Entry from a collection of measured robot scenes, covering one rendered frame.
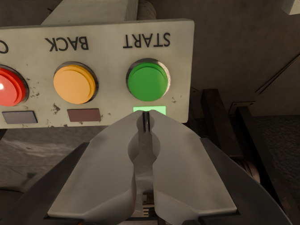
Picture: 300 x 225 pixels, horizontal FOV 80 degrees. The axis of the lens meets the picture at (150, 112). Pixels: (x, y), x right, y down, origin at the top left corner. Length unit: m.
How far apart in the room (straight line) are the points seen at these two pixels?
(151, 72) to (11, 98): 0.15
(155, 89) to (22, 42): 0.13
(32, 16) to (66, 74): 0.73
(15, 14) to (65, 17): 0.69
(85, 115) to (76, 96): 0.03
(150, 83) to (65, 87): 0.08
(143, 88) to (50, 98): 0.10
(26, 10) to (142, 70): 0.77
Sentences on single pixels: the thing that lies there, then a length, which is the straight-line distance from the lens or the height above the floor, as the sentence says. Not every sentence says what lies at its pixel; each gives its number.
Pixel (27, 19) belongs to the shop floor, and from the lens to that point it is 0.93.
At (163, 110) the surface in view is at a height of 0.61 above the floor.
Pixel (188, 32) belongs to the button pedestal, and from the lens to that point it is 0.18.
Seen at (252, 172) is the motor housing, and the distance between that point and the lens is 0.79.
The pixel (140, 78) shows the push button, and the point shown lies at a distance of 0.18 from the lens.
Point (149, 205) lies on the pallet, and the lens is 2.48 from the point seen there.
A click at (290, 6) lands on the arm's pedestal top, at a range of 0.58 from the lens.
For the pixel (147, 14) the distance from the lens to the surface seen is 0.66.
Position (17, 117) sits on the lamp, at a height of 0.61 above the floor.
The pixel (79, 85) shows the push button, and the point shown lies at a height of 0.61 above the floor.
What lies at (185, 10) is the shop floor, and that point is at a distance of 0.80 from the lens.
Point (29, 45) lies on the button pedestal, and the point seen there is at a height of 0.59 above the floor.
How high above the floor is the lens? 0.75
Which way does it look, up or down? 41 degrees down
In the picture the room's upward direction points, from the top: 179 degrees clockwise
